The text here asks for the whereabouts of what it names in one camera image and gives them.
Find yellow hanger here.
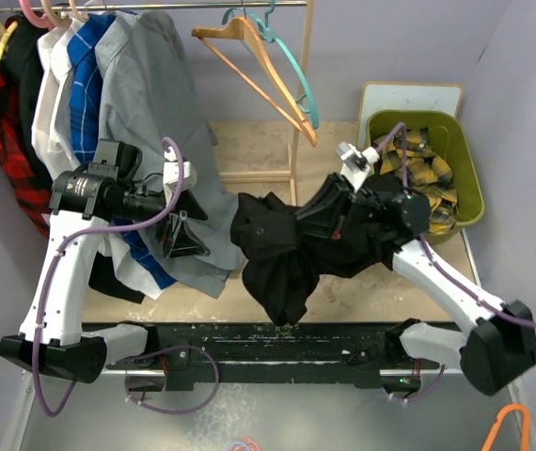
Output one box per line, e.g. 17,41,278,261
0,20,20,60

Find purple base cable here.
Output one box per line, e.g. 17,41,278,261
387,365,448,406
124,346,220,416

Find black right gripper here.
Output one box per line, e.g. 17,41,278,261
284,171,390,238

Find pink hanger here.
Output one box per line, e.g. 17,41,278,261
19,0,55,30

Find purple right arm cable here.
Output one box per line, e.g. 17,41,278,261
375,121,536,334

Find black hanging garment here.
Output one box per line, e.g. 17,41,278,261
2,19,144,303

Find wooden hanger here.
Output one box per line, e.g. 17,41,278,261
190,16,319,148

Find orange plastic hanger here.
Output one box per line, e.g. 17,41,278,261
480,403,531,451

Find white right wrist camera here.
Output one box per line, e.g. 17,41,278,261
336,142,381,192

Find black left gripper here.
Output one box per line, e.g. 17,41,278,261
114,185,211,257

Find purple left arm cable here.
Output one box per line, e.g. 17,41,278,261
31,135,185,418

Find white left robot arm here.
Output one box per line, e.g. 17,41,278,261
0,137,210,383

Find grey hanging shirt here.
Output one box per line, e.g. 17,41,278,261
95,11,243,298

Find red blue hangers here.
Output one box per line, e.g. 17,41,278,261
227,437,260,451

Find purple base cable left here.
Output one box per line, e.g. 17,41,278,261
124,346,220,416

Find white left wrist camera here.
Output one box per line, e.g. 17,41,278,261
162,140,197,205

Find yellow plaid shirt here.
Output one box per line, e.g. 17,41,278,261
379,128,458,235

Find blue checked hanging shirt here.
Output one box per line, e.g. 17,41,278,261
68,14,175,297

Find wooden clothes rack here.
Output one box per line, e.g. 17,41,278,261
0,1,318,202

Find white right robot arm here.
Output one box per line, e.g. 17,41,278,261
295,173,536,396

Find olive green plastic bin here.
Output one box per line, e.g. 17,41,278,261
364,110,485,244

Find teal plastic hanger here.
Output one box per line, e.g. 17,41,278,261
222,0,320,130

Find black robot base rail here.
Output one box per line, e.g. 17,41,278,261
111,322,439,392

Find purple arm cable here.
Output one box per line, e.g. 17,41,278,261
375,121,536,334
31,135,185,418

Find light wooden hanger hook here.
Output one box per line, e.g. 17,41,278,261
68,0,88,23

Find beige wooden hanger hook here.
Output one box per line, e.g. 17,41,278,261
40,0,71,27

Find red black plaid shirt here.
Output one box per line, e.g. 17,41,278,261
0,63,51,238

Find white board behind bin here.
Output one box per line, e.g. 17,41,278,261
356,81,464,148

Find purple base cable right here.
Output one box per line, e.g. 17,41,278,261
387,365,448,406

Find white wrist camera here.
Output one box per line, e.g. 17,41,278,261
336,142,381,192
162,140,197,205

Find white hanging shirt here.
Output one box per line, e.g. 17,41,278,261
31,19,137,291

